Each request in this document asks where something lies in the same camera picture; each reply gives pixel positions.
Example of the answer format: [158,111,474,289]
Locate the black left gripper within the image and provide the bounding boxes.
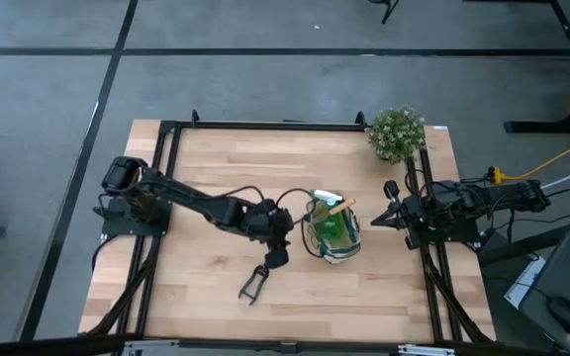
[254,245,291,279]

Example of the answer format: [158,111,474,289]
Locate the black stand legs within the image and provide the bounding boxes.
[367,0,401,26]

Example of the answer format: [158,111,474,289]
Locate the potted plant black pot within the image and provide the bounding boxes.
[366,104,428,165]

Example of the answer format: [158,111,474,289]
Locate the yellow power cable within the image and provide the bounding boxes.
[486,129,570,184]

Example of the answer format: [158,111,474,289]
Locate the beige gardening bag green trim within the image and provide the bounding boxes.
[300,190,363,265]

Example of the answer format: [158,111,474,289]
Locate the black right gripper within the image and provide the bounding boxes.
[369,179,428,234]

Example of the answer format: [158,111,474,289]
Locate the white paper sheet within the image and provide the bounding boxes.
[503,255,548,311]

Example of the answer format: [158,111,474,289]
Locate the black desk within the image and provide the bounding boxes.
[516,206,570,355]

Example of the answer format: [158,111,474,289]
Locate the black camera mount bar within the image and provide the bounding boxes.
[0,332,570,356]

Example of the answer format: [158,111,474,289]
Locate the green pruning shears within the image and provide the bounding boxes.
[237,264,271,306]

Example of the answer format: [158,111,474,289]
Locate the black aluminium table frame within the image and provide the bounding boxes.
[85,109,495,348]

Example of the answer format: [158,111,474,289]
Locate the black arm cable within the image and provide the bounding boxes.
[273,186,327,259]

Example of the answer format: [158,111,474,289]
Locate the wooden-handled garden tool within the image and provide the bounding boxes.
[328,197,357,217]

